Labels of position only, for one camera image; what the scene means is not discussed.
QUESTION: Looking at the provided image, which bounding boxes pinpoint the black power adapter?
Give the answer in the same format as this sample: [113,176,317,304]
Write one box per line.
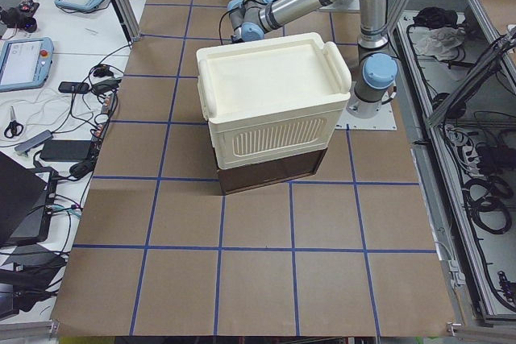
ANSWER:
[40,139,91,162]

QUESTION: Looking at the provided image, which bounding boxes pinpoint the aluminium frame rail right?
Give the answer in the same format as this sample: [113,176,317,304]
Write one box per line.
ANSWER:
[393,16,497,322]

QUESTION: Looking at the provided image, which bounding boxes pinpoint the cream plastic drawer cabinet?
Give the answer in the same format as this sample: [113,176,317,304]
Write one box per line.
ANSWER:
[196,32,352,169]

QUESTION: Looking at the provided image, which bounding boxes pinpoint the black laptop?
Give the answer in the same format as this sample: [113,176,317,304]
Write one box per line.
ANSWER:
[1,154,57,247]

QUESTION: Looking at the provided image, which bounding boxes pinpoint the black handled scissors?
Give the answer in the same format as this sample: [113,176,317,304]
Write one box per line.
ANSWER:
[3,106,24,139]

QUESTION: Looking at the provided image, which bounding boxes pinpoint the grey usb hub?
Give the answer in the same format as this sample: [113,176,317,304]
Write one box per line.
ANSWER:
[15,130,53,155]

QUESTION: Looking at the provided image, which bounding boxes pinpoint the coiled black cables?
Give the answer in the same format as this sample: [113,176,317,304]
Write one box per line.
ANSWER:
[463,174,513,236]

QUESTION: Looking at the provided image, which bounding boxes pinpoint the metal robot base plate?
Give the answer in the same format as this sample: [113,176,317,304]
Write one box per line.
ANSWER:
[335,103,397,131]

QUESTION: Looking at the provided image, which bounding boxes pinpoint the blue teach pendant lower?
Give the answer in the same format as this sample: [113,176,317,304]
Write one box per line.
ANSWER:
[1,37,54,93]

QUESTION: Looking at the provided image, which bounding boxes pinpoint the crumpled white cloth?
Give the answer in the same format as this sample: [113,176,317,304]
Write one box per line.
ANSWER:
[415,27,465,61]

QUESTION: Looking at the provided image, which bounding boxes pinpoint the black phone device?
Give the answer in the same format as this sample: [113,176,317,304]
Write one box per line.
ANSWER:
[58,81,89,94]

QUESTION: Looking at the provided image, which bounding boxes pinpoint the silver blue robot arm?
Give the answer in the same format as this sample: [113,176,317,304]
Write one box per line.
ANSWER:
[226,0,397,119]

